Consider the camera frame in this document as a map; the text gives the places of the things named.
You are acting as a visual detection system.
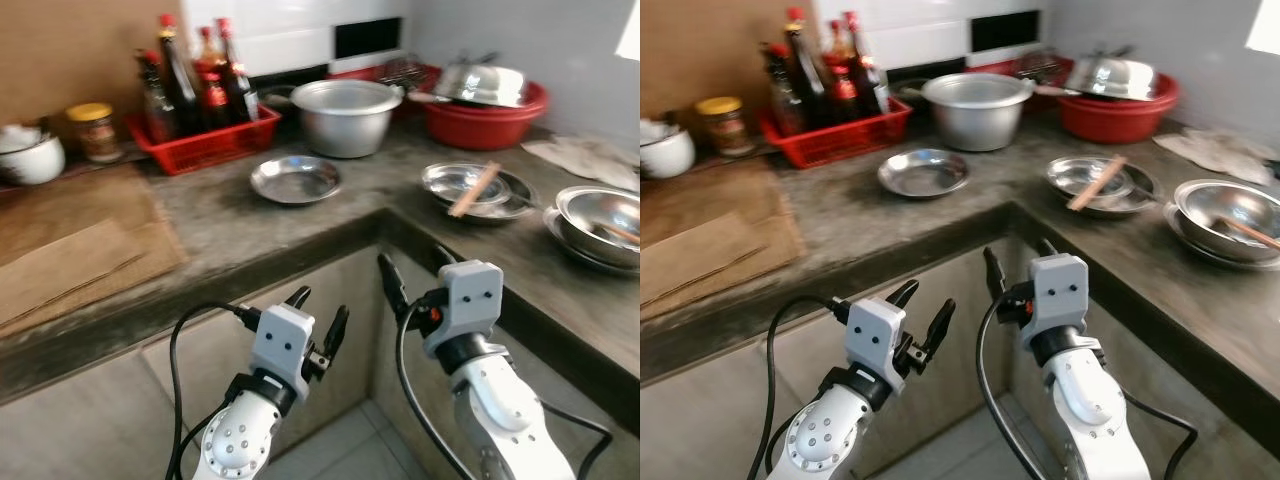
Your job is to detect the tall brown bottle red cap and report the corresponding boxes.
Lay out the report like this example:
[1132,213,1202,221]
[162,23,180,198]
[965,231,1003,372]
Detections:
[215,16,261,123]
[843,10,892,116]

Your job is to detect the glass jar yellow lid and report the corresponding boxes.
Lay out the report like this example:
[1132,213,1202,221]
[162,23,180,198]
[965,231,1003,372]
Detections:
[695,96,752,157]
[65,103,124,164]

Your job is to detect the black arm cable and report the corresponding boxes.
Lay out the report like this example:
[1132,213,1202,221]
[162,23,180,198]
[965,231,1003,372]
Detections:
[395,303,614,480]
[976,297,1199,480]
[165,303,263,480]
[765,295,856,480]

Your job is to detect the white ceramic lidded pot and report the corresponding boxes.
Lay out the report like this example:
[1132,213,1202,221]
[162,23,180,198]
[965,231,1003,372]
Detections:
[640,118,697,180]
[0,124,67,187]

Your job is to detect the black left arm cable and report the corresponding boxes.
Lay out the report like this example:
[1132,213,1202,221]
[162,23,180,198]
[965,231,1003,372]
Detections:
[765,295,856,480]
[165,303,263,480]

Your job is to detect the upright cardboard sheet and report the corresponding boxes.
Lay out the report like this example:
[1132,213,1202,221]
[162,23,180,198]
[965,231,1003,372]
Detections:
[640,0,813,116]
[0,0,188,129]

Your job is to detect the amber bottle red cap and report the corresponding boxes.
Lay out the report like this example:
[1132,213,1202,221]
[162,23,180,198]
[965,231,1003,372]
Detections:
[196,26,223,81]
[826,20,852,76]

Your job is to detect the large steel bowl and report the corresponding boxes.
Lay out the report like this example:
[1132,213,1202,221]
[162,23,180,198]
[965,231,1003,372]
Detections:
[1172,178,1280,263]
[553,185,641,267]

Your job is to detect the wide steel bowl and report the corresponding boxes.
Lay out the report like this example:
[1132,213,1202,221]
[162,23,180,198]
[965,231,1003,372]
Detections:
[543,205,641,278]
[1164,198,1280,273]

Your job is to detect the shallow steel dish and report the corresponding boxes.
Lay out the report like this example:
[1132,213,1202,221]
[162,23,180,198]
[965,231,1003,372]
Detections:
[877,148,972,200]
[250,155,344,207]

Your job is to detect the dark bottle yellow cap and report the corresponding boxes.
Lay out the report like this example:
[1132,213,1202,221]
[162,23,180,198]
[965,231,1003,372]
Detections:
[785,25,830,126]
[158,30,202,133]

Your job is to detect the large aluminium pot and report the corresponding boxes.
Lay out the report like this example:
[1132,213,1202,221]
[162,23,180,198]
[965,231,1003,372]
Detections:
[290,78,405,160]
[920,72,1037,153]

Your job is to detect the wide steel plate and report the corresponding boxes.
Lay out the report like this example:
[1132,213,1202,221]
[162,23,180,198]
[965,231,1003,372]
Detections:
[445,170,539,224]
[1075,165,1163,219]

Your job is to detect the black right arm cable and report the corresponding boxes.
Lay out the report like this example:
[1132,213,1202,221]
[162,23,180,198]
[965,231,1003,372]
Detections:
[395,303,614,480]
[976,297,1199,480]

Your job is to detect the small steel dish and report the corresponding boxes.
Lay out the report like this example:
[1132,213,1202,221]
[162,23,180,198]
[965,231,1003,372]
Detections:
[420,162,507,213]
[1046,155,1137,207]

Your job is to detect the steel dome lid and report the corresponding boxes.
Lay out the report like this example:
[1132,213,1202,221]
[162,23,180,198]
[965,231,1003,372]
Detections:
[1062,55,1162,102]
[432,62,532,109]

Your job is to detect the short bottle red label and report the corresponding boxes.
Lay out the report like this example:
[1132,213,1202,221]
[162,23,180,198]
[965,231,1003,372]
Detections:
[829,63,863,123]
[200,68,234,129]

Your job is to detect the metal wire rack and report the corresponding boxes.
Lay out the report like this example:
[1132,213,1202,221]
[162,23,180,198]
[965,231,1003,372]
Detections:
[375,55,442,93]
[1008,48,1077,87]

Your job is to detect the small flat cardboard piece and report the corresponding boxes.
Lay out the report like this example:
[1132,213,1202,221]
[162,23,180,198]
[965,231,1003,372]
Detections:
[640,212,769,313]
[0,218,147,327]

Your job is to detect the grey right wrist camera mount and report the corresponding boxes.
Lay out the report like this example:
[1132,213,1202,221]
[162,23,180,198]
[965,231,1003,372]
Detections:
[1027,252,1090,338]
[422,259,505,359]

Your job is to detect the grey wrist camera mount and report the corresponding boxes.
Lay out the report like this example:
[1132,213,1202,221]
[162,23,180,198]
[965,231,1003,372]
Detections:
[843,296,909,383]
[422,259,505,359]
[1027,252,1090,338]
[249,303,317,389]

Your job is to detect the red plastic basin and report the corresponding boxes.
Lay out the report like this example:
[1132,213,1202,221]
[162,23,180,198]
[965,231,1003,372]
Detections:
[1056,75,1182,145]
[423,80,552,152]

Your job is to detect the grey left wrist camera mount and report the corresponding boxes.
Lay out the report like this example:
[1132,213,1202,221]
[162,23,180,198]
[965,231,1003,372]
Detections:
[843,296,909,383]
[249,303,317,389]

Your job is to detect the red plastic basket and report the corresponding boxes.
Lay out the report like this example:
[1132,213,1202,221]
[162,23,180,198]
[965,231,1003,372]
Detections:
[125,103,284,177]
[758,97,914,170]

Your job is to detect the large flat cardboard piece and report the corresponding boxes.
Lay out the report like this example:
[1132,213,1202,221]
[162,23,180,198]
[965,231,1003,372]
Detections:
[640,158,807,323]
[0,163,189,339]

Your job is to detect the white crumpled cloth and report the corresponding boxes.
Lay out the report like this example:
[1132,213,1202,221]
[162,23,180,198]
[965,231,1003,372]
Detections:
[1150,127,1280,185]
[520,135,641,193]

